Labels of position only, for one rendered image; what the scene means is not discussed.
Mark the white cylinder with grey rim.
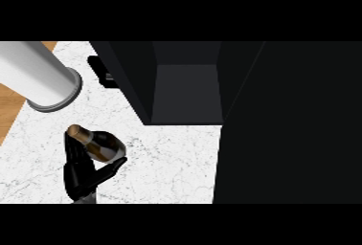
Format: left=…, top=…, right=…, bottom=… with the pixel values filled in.
left=0, top=40, right=84, bottom=114

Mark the dark wine bottle gold neck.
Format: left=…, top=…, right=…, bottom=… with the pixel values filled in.
left=65, top=123, right=129, bottom=165

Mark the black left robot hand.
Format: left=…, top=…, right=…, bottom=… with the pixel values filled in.
left=62, top=131, right=129, bottom=203

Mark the small black block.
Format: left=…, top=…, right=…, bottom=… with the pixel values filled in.
left=86, top=55, right=118, bottom=89

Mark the black open cabinet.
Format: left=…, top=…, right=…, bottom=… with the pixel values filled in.
left=89, top=40, right=266, bottom=126

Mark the black cabinet door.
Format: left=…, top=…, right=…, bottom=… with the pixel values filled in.
left=213, top=40, right=362, bottom=205

